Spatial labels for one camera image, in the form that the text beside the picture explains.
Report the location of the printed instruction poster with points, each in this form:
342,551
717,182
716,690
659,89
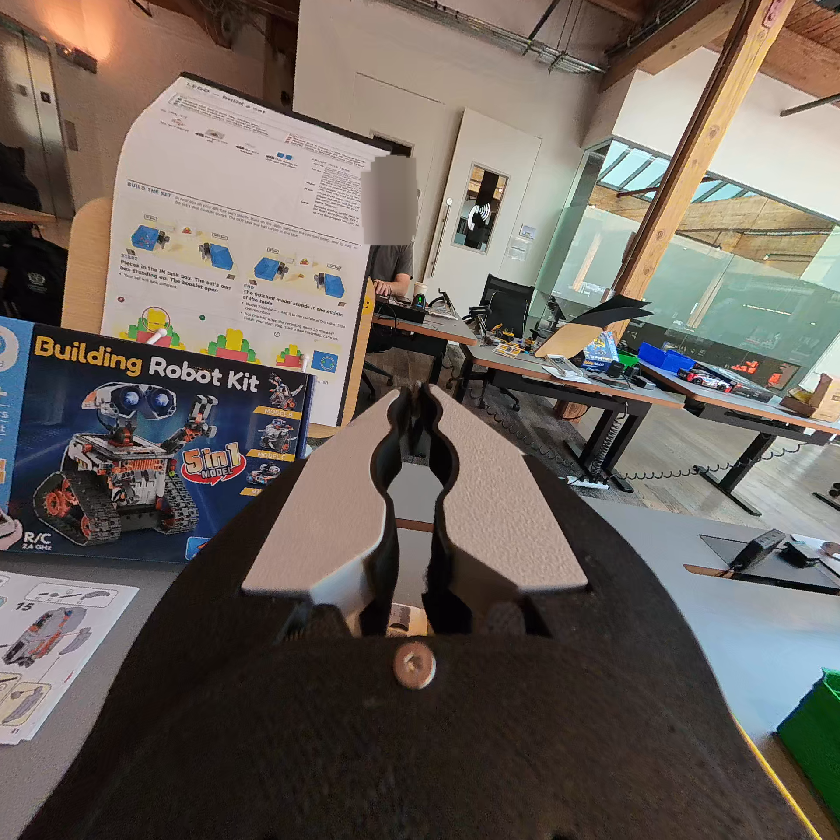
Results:
249,216

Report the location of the wooden pillar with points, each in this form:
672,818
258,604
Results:
695,151

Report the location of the instruction booklet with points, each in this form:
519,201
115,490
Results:
65,669

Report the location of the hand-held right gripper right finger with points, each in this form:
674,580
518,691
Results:
512,518

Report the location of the grey desk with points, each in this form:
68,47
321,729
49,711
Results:
689,630

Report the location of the black remote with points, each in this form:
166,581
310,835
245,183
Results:
758,548
800,554

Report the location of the black office chair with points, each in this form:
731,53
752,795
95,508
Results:
512,302

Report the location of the green storage bin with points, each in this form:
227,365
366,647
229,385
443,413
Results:
814,728

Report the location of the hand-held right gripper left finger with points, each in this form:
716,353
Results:
315,518

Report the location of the blue toy box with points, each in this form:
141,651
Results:
600,351

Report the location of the metal elevator door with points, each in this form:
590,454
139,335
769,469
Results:
33,131

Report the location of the wooden board with black flap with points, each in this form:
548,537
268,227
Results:
571,338

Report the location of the black backpack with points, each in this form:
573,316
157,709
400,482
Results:
33,275

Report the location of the blue storage bin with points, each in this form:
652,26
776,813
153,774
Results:
666,358

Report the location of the white power strip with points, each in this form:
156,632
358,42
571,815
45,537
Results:
590,482

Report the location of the toy race car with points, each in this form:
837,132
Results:
722,380

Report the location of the white door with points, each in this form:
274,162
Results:
518,197

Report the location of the blue robot kit box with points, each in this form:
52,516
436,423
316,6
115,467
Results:
131,472

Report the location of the cardboard box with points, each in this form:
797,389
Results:
820,397

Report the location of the background desk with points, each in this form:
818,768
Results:
754,410
446,328
525,371

